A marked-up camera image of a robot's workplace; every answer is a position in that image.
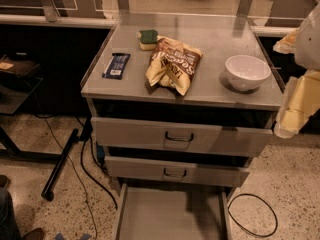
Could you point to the person leg and shoe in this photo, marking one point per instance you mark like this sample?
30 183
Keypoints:
8 226

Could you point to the grey metal drawer cabinet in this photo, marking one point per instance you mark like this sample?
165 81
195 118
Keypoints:
210 100

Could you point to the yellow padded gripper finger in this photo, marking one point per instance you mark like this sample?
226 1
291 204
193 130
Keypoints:
301 101
287 44

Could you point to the dark side table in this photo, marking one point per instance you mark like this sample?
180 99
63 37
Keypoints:
17 83

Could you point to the top drawer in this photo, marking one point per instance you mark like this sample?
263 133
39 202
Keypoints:
180 137

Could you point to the brown chip bag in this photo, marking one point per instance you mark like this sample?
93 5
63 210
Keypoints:
173 64

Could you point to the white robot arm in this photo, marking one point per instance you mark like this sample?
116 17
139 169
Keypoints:
307 52

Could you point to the clear acrylic barrier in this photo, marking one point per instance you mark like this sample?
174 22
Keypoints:
103 13

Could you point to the white bowl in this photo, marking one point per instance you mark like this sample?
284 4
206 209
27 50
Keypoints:
246 73

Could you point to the blue snack bar wrapper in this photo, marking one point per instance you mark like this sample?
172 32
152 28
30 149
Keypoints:
116 66

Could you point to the open bottom drawer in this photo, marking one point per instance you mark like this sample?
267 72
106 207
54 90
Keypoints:
171 212

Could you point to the green yellow sponge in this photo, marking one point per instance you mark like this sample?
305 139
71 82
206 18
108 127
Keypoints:
147 39

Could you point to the black table leg bar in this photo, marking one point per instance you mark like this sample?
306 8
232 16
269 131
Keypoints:
47 192

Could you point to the middle drawer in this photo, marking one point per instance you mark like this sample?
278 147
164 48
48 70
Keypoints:
156 170

